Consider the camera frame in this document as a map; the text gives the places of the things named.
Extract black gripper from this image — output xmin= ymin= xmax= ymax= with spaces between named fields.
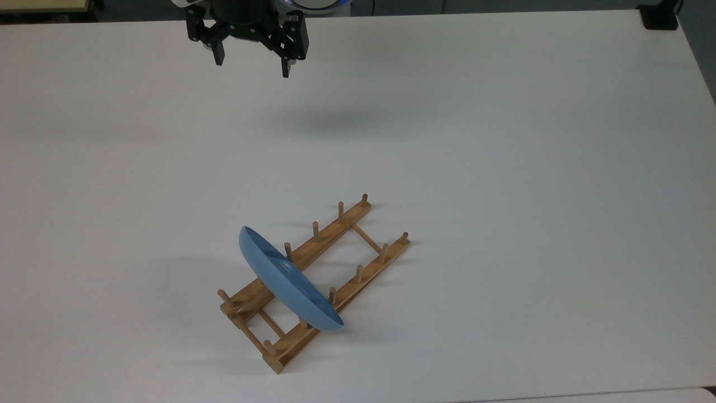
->
xmin=186 ymin=0 xmax=309 ymax=78

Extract blue round plate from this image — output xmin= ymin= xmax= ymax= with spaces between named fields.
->
xmin=239 ymin=226 xmax=345 ymax=332

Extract wooden plate rack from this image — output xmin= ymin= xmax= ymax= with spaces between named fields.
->
xmin=217 ymin=193 xmax=411 ymax=375

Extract light wooden table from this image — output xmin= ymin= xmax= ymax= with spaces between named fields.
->
xmin=0 ymin=0 xmax=91 ymax=14

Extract black camera stand with clamp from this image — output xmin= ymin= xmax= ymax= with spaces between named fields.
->
xmin=637 ymin=0 xmax=684 ymax=31

